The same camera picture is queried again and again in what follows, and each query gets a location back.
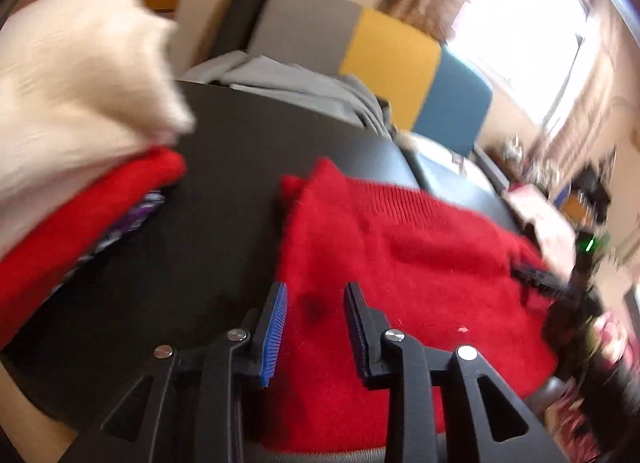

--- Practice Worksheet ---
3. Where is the large bright window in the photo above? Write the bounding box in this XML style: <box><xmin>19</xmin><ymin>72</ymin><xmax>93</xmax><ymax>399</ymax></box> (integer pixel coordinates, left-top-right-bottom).
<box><xmin>445</xmin><ymin>0</ymin><xmax>596</xmax><ymax>134</ymax></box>

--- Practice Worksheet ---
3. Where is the red knitted sweater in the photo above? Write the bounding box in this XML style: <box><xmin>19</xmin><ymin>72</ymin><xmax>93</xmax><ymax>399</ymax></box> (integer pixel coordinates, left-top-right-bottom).
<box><xmin>262</xmin><ymin>157</ymin><xmax>563</xmax><ymax>451</ymax></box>

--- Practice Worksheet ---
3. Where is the grey yellow blue sofa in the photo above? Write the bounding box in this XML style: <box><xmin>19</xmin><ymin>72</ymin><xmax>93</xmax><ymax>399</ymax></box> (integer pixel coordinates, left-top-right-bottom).
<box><xmin>210</xmin><ymin>0</ymin><xmax>496</xmax><ymax>159</ymax></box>

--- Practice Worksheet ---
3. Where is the white printed pillow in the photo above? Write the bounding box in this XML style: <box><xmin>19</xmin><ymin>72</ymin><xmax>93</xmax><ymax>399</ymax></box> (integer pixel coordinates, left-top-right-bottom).
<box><xmin>400</xmin><ymin>130</ymin><xmax>473</xmax><ymax>164</ymax></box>

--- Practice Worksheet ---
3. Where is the grey garment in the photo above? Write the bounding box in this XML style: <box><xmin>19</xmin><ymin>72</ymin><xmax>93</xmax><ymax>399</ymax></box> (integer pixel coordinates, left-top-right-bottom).
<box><xmin>177</xmin><ymin>53</ymin><xmax>396</xmax><ymax>136</ymax></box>

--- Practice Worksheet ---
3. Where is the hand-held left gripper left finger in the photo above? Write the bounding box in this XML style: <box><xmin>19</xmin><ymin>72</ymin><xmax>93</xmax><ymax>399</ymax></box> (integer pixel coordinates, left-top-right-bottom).
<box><xmin>75</xmin><ymin>282</ymin><xmax>289</xmax><ymax>463</ymax></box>

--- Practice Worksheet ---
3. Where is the black monitor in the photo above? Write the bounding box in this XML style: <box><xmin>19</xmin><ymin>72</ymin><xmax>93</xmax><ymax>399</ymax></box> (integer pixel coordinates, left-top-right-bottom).
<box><xmin>575</xmin><ymin>168</ymin><xmax>613</xmax><ymax>224</ymax></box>

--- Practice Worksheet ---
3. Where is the stack of folded clothes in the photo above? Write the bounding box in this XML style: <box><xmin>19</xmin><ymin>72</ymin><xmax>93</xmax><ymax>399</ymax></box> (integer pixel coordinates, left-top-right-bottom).
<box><xmin>0</xmin><ymin>0</ymin><xmax>196</xmax><ymax>259</ymax></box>

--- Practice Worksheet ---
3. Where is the pink knitted sweater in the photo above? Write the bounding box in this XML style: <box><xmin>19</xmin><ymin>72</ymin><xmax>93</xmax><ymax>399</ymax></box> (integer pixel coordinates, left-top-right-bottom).
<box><xmin>502</xmin><ymin>183</ymin><xmax>578</xmax><ymax>274</ymax></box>

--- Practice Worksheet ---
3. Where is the red folded garment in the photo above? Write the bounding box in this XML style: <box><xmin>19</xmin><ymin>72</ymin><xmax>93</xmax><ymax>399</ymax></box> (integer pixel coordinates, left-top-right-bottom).
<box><xmin>0</xmin><ymin>146</ymin><xmax>188</xmax><ymax>349</ymax></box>

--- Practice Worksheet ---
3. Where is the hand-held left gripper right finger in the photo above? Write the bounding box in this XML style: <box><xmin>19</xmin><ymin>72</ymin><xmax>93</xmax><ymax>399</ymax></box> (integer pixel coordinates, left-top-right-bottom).
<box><xmin>345</xmin><ymin>282</ymin><xmax>568</xmax><ymax>463</ymax></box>

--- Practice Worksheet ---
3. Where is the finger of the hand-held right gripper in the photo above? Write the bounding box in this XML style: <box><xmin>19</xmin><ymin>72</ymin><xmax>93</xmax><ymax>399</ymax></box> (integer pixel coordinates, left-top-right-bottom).
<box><xmin>510</xmin><ymin>263</ymin><xmax>571</xmax><ymax>300</ymax></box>

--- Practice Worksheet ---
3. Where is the dark patterned garment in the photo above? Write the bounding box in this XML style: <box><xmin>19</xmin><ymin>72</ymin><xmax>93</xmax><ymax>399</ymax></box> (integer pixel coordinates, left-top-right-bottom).
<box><xmin>55</xmin><ymin>188</ymin><xmax>168</xmax><ymax>294</ymax></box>

